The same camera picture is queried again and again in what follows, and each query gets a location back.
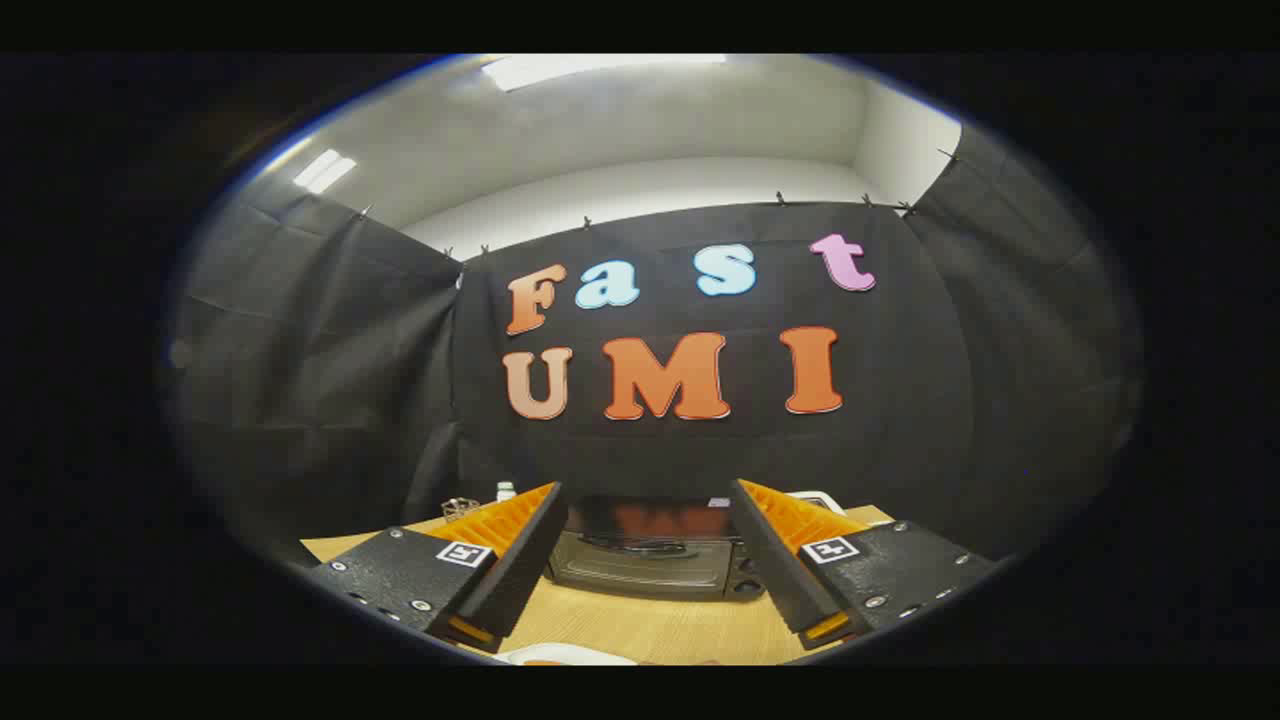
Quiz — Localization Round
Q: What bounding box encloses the ceiling light panel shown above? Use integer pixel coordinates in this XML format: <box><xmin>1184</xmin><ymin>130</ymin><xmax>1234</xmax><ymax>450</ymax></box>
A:
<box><xmin>292</xmin><ymin>148</ymin><xmax>358</xmax><ymax>195</ymax></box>

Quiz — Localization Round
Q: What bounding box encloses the black toaster oven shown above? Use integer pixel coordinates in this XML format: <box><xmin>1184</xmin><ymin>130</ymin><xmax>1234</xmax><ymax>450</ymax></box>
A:
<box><xmin>545</xmin><ymin>494</ymin><xmax>767</xmax><ymax>602</ymax></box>

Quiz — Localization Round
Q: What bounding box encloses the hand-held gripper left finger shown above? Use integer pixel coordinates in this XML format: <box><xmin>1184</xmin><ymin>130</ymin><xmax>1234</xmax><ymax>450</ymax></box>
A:
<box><xmin>305</xmin><ymin>482</ymin><xmax>569</xmax><ymax>656</ymax></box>

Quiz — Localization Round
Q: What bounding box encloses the white plate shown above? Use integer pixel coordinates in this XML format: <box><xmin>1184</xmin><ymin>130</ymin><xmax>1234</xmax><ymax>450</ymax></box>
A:
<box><xmin>495</xmin><ymin>643</ymin><xmax>641</xmax><ymax>667</ymax></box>

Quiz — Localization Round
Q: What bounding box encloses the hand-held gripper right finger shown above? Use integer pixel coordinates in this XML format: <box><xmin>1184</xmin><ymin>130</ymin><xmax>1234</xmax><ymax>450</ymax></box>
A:
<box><xmin>727</xmin><ymin>478</ymin><xmax>998</xmax><ymax>652</ymax></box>

